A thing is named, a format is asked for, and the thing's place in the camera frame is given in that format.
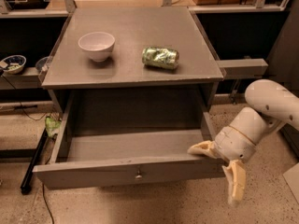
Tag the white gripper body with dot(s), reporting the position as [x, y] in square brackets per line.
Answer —
[234, 144]

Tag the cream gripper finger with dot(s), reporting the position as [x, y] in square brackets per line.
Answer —
[206, 148]
[236, 176]

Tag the grey top drawer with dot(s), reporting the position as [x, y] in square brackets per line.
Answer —
[127, 137]

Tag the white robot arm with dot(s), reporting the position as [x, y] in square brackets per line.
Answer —
[270, 107]

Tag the grey drawer cabinet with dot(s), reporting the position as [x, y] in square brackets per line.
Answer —
[134, 28]

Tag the crushed green soda can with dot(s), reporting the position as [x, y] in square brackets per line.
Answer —
[160, 57]

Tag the white ceramic bowl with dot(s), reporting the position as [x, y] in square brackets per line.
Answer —
[97, 46]

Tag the green snack bag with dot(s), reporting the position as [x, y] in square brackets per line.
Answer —
[52, 126]

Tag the black metal bar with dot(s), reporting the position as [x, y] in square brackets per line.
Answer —
[25, 184]

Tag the small grey bowl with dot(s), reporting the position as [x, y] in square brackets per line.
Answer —
[43, 64]

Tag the blue patterned bowl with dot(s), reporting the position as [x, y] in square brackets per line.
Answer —
[13, 64]

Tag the grey wooden rail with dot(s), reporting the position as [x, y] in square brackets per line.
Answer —
[243, 68]

